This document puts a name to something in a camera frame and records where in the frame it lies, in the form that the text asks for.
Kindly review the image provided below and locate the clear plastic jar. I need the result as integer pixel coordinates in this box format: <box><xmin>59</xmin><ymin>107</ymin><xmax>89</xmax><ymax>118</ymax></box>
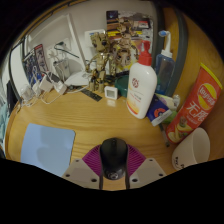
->
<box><xmin>19</xmin><ymin>84</ymin><xmax>36</xmax><ymax>103</ymax></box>

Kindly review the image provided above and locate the white mug with face print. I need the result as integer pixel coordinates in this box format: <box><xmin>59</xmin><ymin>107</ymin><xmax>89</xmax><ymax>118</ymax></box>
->
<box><xmin>171</xmin><ymin>127</ymin><xmax>211</xmax><ymax>172</ymax></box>

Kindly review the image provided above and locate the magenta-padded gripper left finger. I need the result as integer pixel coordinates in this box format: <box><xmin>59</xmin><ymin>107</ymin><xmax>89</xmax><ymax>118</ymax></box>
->
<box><xmin>62</xmin><ymin>144</ymin><xmax>104</xmax><ymax>190</ymax></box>

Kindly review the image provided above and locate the small blue box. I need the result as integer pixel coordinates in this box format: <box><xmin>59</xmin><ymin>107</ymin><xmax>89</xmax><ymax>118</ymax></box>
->
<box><xmin>146</xmin><ymin>94</ymin><xmax>173</xmax><ymax>127</ymax></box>

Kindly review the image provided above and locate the small white power adapter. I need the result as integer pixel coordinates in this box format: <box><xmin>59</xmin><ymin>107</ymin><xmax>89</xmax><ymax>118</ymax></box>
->
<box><xmin>31</xmin><ymin>81</ymin><xmax>42</xmax><ymax>96</ymax></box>

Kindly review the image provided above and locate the metal cup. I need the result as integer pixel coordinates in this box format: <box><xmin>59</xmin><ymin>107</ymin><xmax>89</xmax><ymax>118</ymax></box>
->
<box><xmin>54</xmin><ymin>59</ymin><xmax>71</xmax><ymax>80</ymax></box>

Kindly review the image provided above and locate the white wall panel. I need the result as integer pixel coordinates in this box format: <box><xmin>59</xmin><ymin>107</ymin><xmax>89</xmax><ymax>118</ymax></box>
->
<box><xmin>83</xmin><ymin>29</ymin><xmax>106</xmax><ymax>46</ymax></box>

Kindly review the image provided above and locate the colourful picture box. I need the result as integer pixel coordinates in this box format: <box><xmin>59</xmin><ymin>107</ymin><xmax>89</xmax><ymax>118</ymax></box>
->
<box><xmin>105</xmin><ymin>9</ymin><xmax>155</xmax><ymax>64</ymax></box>

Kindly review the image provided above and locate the black bag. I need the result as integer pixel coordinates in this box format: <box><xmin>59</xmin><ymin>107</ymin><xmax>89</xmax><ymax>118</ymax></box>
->
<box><xmin>5</xmin><ymin>79</ymin><xmax>18</xmax><ymax>113</ymax></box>

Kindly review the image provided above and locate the white power strip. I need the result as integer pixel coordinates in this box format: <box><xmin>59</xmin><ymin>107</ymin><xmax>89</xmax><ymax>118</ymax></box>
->
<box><xmin>53</xmin><ymin>81</ymin><xmax>68</xmax><ymax>96</ymax></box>

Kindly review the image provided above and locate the large white power adapter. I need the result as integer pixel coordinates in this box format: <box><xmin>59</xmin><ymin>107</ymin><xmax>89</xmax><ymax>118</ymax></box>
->
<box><xmin>39</xmin><ymin>75</ymin><xmax>54</xmax><ymax>94</ymax></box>

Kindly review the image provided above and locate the white lotion bottle red pump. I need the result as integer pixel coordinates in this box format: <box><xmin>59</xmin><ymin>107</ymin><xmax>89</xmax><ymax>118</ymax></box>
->
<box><xmin>125</xmin><ymin>40</ymin><xmax>158</xmax><ymax>120</ymax></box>

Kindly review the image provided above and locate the white wall socket black plug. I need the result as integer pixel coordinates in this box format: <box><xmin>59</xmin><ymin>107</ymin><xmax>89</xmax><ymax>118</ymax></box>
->
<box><xmin>53</xmin><ymin>38</ymin><xmax>73</xmax><ymax>59</ymax></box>

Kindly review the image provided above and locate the black flat strip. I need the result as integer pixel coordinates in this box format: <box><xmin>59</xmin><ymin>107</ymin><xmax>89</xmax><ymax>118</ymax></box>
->
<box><xmin>80</xmin><ymin>88</ymin><xmax>103</xmax><ymax>102</ymax></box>

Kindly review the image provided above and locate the small white square clock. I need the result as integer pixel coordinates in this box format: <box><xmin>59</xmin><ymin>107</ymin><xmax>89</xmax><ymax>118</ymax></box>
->
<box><xmin>103</xmin><ymin>85</ymin><xmax>119</xmax><ymax>101</ymax></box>

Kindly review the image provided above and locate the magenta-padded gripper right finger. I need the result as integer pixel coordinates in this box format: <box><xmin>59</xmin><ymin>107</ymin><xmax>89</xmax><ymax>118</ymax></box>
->
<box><xmin>125</xmin><ymin>144</ymin><xmax>167</xmax><ymax>190</ymax></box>

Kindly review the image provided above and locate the blue model kit box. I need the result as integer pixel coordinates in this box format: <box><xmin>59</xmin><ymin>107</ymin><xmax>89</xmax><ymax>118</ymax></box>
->
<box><xmin>22</xmin><ymin>43</ymin><xmax>50</xmax><ymax>86</ymax></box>

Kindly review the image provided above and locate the black computer mouse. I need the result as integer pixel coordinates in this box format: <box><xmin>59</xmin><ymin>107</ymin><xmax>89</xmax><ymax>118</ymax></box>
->
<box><xmin>99</xmin><ymin>137</ymin><xmax>130</xmax><ymax>181</ymax></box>

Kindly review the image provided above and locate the tan tree figure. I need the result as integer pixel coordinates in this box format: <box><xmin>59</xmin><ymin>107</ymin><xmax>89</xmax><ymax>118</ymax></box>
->
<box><xmin>85</xmin><ymin>32</ymin><xmax>118</xmax><ymax>94</ymax></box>

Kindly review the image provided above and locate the light blue mouse pad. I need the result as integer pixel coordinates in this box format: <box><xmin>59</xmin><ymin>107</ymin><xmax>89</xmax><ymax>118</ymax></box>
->
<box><xmin>20</xmin><ymin>123</ymin><xmax>77</xmax><ymax>178</ymax></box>

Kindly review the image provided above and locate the red orange chips can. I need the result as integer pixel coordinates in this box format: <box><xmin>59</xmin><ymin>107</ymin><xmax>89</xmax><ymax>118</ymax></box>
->
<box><xmin>165</xmin><ymin>62</ymin><xmax>223</xmax><ymax>145</ymax></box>

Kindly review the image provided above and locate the dark green round container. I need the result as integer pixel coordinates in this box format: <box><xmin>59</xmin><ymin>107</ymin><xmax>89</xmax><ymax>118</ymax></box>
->
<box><xmin>114</xmin><ymin>73</ymin><xmax>131</xmax><ymax>98</ymax></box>

